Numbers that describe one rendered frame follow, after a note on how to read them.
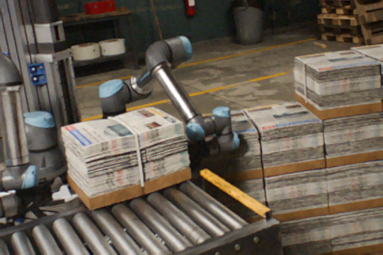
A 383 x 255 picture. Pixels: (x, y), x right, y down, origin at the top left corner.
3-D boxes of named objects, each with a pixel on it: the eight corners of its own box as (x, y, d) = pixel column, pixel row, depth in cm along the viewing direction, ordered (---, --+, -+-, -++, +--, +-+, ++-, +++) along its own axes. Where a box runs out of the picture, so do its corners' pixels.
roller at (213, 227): (166, 197, 203) (174, 186, 203) (230, 252, 162) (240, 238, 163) (157, 191, 200) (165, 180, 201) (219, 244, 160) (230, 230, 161)
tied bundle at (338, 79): (294, 100, 279) (291, 56, 274) (349, 92, 283) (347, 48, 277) (319, 121, 243) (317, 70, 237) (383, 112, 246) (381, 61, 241)
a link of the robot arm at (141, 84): (112, 87, 274) (162, 35, 233) (137, 81, 284) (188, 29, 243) (122, 109, 272) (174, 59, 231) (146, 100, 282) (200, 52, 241)
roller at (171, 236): (135, 208, 197) (141, 195, 197) (193, 267, 157) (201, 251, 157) (124, 204, 194) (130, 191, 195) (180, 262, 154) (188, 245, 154)
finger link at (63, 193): (76, 185, 194) (50, 188, 194) (78, 201, 195) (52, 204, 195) (78, 182, 197) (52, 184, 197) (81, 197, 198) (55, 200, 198)
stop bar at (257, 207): (207, 173, 206) (207, 168, 205) (273, 215, 168) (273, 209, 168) (200, 175, 204) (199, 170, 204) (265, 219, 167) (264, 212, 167)
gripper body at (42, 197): (52, 182, 194) (15, 193, 189) (55, 205, 196) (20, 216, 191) (47, 176, 201) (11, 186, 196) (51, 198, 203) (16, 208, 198)
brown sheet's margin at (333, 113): (294, 99, 279) (293, 91, 278) (349, 91, 282) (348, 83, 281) (320, 119, 242) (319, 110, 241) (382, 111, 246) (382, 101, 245)
